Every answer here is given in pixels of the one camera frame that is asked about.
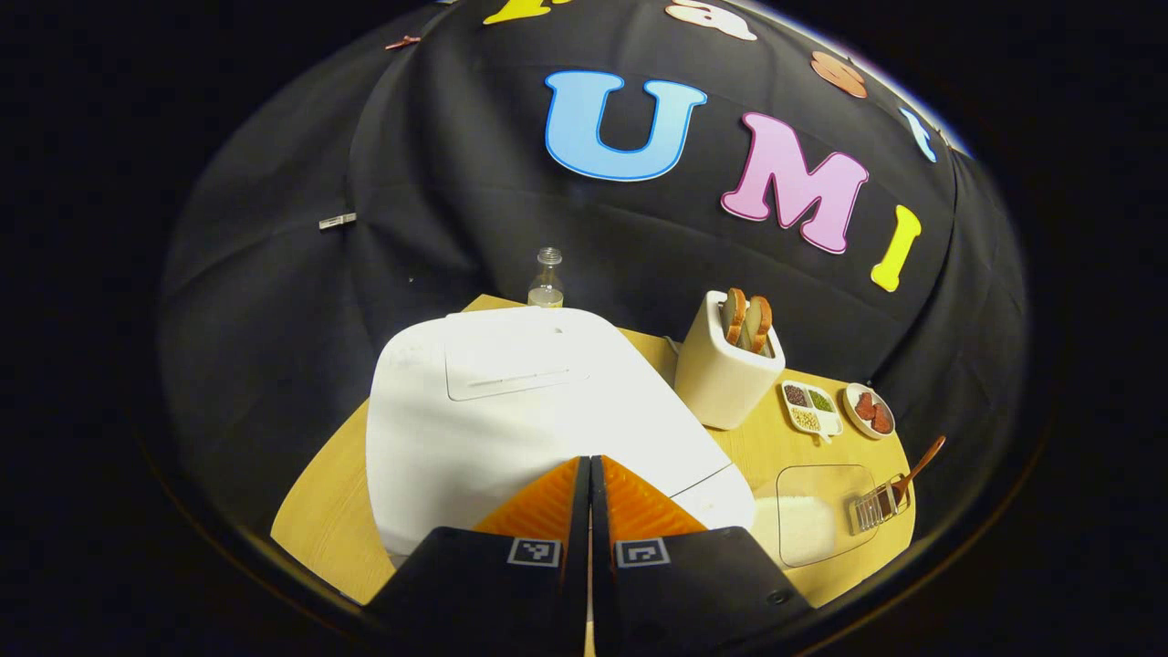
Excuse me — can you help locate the black backdrop cloth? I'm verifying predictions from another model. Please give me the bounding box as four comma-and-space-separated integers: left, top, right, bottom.
155, 0, 1032, 585

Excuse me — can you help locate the white toaster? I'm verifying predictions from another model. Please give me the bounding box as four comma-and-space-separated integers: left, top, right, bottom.
673, 290, 786, 431

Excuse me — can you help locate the white round plate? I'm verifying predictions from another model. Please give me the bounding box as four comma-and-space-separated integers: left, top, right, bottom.
842, 382, 897, 441

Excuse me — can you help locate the small glass bottle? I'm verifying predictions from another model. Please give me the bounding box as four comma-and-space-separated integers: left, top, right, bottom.
527, 246, 565, 308

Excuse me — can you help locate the brown wooden spoon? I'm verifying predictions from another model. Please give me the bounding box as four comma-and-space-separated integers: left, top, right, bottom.
890, 435, 947, 507

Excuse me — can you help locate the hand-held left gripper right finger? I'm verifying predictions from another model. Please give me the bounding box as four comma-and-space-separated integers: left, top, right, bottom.
589, 454, 815, 657

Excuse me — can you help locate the metal wire chopstick holder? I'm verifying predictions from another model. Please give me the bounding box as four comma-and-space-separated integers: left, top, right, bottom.
847, 479, 912, 537

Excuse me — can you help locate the white rice cooker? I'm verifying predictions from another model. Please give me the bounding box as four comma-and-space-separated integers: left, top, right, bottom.
365, 306, 756, 559

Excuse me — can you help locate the white divided dish with grains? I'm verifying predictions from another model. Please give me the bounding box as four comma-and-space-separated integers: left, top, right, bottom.
780, 380, 842, 442

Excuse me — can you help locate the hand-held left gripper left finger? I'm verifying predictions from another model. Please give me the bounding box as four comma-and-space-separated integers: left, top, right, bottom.
365, 454, 592, 657

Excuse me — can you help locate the clear container of rice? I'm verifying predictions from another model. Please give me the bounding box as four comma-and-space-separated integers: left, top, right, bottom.
753, 464, 881, 569

